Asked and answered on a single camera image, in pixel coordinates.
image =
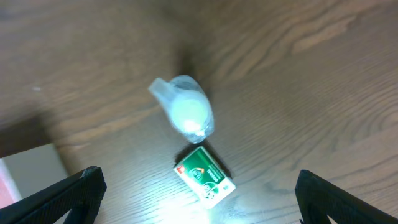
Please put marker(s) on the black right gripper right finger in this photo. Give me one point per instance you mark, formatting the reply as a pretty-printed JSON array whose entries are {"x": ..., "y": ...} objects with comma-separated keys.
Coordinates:
[{"x": 321, "y": 202}]

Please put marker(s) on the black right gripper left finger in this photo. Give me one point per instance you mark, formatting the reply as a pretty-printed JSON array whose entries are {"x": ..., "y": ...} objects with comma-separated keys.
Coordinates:
[{"x": 78, "y": 197}]

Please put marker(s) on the green Dettol soap box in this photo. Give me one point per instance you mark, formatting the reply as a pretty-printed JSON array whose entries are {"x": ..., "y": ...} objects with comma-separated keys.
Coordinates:
[{"x": 200, "y": 171}]

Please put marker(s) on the clear pump bottle blue liquid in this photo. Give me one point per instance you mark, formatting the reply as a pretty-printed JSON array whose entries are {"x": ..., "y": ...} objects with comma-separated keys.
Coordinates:
[{"x": 186, "y": 105}]

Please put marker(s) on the white box pink interior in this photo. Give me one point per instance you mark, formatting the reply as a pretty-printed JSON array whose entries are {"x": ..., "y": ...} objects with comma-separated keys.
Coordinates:
[{"x": 28, "y": 172}]

